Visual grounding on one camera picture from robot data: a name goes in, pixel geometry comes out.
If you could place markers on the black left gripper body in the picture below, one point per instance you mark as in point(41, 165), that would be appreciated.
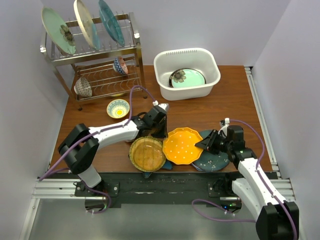
point(159, 131)

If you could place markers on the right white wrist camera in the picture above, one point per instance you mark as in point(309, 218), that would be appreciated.
point(224, 125)

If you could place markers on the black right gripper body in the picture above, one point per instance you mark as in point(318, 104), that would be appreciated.
point(220, 144)

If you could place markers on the grey patterned bowl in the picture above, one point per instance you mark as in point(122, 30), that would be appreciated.
point(83, 88)

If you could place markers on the black striped rim plate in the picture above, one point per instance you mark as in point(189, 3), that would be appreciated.
point(171, 77)

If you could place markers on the blue white patterned bowl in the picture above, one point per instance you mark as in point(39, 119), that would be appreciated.
point(119, 66)

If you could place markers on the mint flower plate on rack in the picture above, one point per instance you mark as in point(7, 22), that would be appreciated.
point(58, 31)

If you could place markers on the dark blue star plate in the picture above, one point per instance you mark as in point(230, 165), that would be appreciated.
point(168, 165)

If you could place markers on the teal plate on rack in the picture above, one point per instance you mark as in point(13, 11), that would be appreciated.
point(110, 23)

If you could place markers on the orange woven pattern plate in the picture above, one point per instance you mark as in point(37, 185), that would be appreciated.
point(146, 154)

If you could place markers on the stainless steel dish rack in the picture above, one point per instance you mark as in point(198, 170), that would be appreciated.
point(97, 65)

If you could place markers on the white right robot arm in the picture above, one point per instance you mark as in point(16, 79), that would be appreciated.
point(275, 217)

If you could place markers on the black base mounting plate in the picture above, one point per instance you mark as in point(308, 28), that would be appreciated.
point(168, 188)

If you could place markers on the mint green flower plate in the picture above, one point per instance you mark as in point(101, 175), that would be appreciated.
point(188, 78)

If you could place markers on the yellow blue patterned saucer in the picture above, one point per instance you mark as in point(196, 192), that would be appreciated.
point(118, 108)

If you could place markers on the orange dotted scalloped plate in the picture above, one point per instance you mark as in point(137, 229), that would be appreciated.
point(180, 146)

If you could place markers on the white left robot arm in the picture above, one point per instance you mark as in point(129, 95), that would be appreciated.
point(79, 148)

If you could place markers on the dark blue bottom plate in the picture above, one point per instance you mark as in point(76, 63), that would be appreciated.
point(208, 162)

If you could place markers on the cream plate on rack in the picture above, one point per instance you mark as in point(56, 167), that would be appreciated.
point(86, 24)

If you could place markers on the white plastic bin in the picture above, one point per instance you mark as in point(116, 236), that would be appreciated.
point(186, 73)

